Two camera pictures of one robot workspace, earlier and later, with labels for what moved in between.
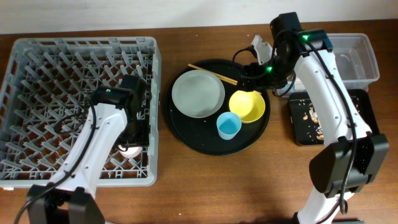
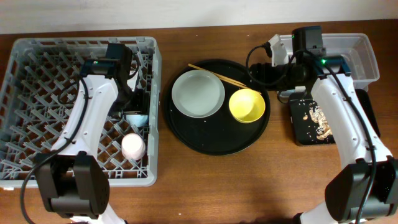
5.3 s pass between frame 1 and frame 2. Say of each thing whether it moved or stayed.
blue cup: moved
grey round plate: stayed
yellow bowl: stayed
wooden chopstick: stayed
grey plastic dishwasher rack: stayed
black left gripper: moved
